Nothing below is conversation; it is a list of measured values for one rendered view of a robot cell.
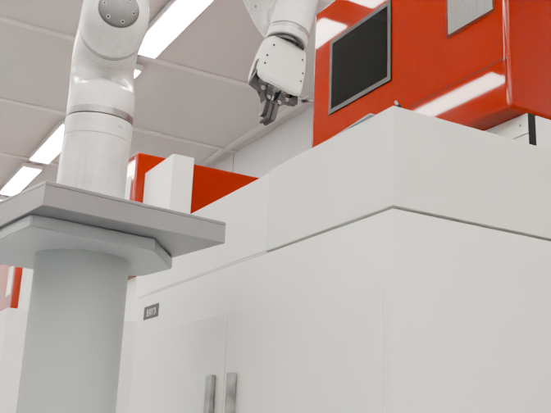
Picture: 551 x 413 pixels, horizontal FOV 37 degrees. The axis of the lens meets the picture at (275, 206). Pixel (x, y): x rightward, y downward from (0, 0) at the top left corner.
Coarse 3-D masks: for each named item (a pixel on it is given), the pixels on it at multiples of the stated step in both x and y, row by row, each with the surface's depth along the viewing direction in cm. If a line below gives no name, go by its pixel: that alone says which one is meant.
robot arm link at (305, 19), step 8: (280, 0) 166; (288, 0) 165; (296, 0) 165; (304, 0) 165; (312, 0) 167; (272, 8) 170; (280, 8) 165; (288, 8) 164; (296, 8) 164; (304, 8) 165; (312, 8) 167; (272, 16) 166; (280, 16) 164; (288, 16) 163; (296, 16) 163; (304, 16) 164; (312, 16) 167; (304, 24) 164
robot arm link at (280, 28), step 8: (272, 24) 164; (280, 24) 163; (288, 24) 163; (296, 24) 163; (272, 32) 163; (280, 32) 163; (288, 32) 162; (296, 32) 162; (304, 32) 164; (304, 40) 164; (304, 48) 166
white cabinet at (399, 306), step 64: (320, 256) 126; (384, 256) 112; (448, 256) 115; (512, 256) 121; (192, 320) 164; (256, 320) 140; (320, 320) 122; (384, 320) 109; (448, 320) 112; (512, 320) 118; (192, 384) 158; (256, 384) 136; (320, 384) 119; (384, 384) 107; (448, 384) 110; (512, 384) 115
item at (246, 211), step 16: (240, 192) 154; (256, 192) 149; (208, 208) 166; (224, 208) 159; (240, 208) 153; (256, 208) 147; (240, 224) 152; (256, 224) 146; (240, 240) 151; (256, 240) 145; (176, 256) 176; (192, 256) 169; (208, 256) 162; (224, 256) 156; (240, 256) 150; (160, 272) 183; (176, 272) 175; (192, 272) 168; (160, 288) 182
